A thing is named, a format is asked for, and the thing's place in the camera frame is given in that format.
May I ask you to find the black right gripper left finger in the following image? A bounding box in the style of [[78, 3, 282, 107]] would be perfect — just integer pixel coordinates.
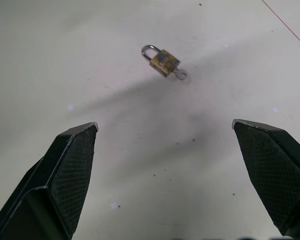
[[0, 121, 99, 240]]

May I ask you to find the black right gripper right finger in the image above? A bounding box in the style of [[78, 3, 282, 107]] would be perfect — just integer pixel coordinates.
[[231, 118, 300, 238]]

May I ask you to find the brass padlock with silver shackle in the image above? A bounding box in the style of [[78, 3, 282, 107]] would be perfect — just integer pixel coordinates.
[[140, 44, 181, 79]]

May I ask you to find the small silver key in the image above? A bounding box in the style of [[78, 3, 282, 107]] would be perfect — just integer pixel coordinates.
[[174, 68, 188, 82]]

